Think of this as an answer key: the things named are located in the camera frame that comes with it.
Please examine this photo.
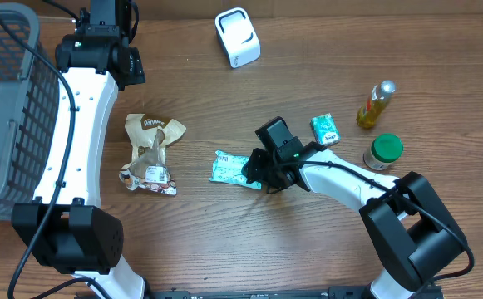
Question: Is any teal white large packet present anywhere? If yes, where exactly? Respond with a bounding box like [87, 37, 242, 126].
[209, 150, 262, 190]

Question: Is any teal white small packet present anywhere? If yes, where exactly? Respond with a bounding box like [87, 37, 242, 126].
[310, 113, 341, 146]

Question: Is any yellow bottle with silver cap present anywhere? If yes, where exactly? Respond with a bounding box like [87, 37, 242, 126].
[356, 80, 397, 129]

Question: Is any green lid white jar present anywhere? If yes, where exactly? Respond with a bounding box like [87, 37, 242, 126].
[363, 134, 404, 171]

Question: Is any brown snack package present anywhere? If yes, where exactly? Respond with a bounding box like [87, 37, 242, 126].
[119, 114, 186, 196]

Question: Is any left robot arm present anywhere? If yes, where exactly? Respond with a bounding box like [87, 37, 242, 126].
[12, 1, 150, 298]

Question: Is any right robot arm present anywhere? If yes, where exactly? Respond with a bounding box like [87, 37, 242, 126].
[242, 117, 475, 298]

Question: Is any white barcode scanner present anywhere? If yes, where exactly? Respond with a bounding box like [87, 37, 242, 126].
[214, 7, 261, 69]

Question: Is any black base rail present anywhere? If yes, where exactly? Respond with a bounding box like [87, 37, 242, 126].
[73, 284, 445, 299]

